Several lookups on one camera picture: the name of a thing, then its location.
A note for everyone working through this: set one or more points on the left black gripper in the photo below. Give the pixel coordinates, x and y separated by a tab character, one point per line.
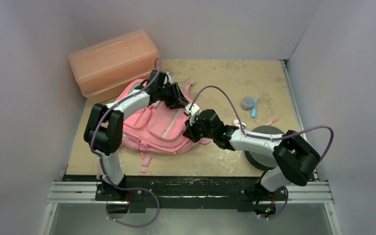
177	100

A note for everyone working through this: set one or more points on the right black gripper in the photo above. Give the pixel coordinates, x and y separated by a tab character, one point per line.
194	129

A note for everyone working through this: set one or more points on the pink student backpack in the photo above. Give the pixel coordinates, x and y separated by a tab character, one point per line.
157	130

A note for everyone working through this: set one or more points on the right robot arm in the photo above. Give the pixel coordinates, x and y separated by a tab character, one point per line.
296	159

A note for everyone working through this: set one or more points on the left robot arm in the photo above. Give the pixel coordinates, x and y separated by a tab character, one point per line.
104	129

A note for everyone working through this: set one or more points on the pink white stapler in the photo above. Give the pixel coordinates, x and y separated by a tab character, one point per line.
238	123

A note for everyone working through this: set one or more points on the light blue highlighter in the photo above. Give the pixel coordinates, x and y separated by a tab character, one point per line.
254	109

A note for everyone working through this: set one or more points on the dark grey tape roll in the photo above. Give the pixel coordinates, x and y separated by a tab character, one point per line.
260	161

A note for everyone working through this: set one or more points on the orange translucent plastic box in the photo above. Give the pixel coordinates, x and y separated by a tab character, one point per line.
104	70

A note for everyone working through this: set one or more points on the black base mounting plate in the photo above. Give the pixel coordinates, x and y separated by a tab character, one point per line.
179	192

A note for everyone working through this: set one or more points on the red pink pen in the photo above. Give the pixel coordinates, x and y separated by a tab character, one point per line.
272	122

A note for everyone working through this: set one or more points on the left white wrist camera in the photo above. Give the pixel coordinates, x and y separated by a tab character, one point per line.
168	77

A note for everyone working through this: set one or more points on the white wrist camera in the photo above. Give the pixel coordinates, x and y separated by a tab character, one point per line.
168	77
192	110

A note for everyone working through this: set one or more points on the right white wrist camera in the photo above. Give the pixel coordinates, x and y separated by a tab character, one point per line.
192	110

